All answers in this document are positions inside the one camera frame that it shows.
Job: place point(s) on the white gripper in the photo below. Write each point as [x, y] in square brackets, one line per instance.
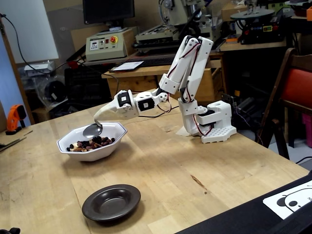
[118, 104]

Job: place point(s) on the metal spoon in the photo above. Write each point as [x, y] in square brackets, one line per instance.
[91, 131]

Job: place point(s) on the white octagonal bowl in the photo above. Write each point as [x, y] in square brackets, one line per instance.
[92, 156]

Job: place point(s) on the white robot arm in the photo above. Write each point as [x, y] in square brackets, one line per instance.
[202, 61]

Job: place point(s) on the brown plate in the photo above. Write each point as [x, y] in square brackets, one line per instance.
[97, 209]

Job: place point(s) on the beige masking tape wrap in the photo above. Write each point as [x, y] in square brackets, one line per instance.
[104, 113]

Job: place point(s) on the wooden workbench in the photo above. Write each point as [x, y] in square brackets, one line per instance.
[126, 83]

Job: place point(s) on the black plastic crate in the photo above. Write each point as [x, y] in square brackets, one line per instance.
[83, 85]

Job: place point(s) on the nut and fruit mix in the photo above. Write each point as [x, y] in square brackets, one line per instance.
[97, 142]

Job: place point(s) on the white printed paper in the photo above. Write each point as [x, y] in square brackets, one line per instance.
[128, 66]

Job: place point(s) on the beige control box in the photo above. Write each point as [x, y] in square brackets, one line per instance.
[107, 52]

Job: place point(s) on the black keyboard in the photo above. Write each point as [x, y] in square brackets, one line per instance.
[153, 62]

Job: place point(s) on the clear bag black disc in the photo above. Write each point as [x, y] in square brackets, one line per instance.
[54, 91]

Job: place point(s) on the beige tape sheet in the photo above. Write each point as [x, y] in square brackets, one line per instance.
[181, 132]

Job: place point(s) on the small white box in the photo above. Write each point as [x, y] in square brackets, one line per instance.
[39, 68]

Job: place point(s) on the black computer monitor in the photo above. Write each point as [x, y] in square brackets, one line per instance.
[108, 11]

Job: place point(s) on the orange black tool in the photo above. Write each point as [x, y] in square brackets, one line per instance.
[14, 114]

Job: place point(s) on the thin metal strip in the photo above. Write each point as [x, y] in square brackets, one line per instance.
[12, 143]

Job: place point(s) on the beige milling machine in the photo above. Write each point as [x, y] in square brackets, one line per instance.
[175, 14]

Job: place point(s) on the white board panel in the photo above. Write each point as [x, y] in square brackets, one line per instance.
[29, 29]

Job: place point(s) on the black controller board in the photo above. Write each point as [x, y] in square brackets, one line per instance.
[229, 98]

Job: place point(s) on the plain cardboard box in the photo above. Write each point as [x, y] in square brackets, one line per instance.
[231, 12]

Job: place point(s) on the wooden shelf board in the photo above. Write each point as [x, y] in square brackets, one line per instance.
[256, 46]

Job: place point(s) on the black scroll saw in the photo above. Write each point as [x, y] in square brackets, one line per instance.
[258, 31]

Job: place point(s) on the small black object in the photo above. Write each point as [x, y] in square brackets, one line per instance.
[11, 231]

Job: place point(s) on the black laptop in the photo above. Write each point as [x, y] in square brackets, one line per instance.
[243, 219]

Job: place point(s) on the wooden chair red cushion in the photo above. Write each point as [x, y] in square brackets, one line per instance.
[297, 85]

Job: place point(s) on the pink bin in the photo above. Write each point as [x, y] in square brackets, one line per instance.
[307, 131]

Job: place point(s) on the white panda sticker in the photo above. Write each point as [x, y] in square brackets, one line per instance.
[287, 202]

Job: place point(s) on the brown wooden post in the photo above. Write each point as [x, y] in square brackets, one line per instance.
[14, 70]

